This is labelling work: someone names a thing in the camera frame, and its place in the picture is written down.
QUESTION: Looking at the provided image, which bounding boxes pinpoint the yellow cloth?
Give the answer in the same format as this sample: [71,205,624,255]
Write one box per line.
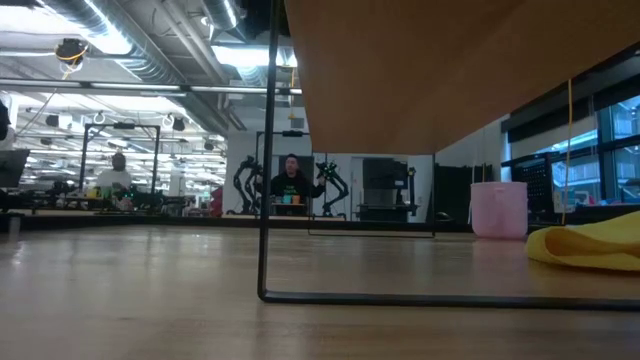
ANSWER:
[524,210,640,273]

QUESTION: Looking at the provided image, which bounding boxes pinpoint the wooden shelf with black frame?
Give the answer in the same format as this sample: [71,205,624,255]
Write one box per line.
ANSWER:
[257,0,640,312]

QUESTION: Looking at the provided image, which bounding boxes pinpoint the pink plastic cup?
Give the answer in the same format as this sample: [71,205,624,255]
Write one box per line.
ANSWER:
[469,181,529,240]

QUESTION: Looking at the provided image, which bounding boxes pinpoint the black aluminium table frame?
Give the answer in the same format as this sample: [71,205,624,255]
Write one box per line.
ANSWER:
[0,211,640,234]

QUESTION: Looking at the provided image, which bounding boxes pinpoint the person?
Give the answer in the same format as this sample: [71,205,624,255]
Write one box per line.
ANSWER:
[94,151,133,202]
[269,153,327,217]

